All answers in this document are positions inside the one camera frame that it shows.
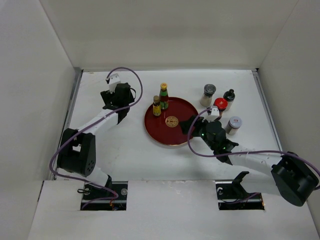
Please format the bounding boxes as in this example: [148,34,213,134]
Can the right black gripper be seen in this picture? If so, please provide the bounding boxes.
[179,114,216,151]

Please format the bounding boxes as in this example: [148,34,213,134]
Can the green label sauce bottle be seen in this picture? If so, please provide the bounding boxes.
[159,83,169,110]

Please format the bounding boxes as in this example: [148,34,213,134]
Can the small yellow label bottle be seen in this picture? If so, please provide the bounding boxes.
[152,95,161,117]

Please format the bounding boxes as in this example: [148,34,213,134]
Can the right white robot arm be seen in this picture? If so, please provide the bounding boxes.
[179,115,320,207]

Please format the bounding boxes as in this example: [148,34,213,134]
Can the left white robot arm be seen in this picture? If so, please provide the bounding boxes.
[57,83,135,200]

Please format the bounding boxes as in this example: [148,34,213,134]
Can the red round tray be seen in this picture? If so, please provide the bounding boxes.
[144,97,198,146]

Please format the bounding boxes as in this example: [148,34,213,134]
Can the red lid sauce jar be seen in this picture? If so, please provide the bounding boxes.
[213,97,228,116]

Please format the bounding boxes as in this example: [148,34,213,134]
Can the grey lid spice shaker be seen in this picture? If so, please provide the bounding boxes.
[200,84,217,107]

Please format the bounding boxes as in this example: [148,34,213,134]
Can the silver lid pepper jar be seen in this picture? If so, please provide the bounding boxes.
[225,116,243,135]

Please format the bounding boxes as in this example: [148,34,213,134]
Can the black cap small bottle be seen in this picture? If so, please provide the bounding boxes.
[223,89,236,111]

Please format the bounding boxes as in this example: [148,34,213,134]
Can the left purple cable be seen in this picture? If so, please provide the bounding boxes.
[48,66,144,210]

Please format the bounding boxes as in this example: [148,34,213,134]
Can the purple cable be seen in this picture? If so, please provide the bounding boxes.
[48,66,144,210]
[186,107,320,190]

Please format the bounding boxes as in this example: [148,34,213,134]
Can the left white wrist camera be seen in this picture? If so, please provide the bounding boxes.
[105,73,121,93]

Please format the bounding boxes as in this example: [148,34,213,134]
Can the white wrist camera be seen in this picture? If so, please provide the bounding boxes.
[105,73,121,93]
[205,105,220,122]

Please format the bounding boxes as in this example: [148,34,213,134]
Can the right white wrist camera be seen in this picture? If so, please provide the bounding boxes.
[205,105,220,122]

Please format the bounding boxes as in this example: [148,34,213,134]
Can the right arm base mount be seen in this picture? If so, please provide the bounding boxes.
[215,171,265,211]

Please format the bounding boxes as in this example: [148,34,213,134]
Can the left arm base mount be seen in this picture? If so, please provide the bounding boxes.
[77,181,129,211]

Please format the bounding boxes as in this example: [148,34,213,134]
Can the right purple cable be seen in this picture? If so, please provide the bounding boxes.
[186,107,320,190]

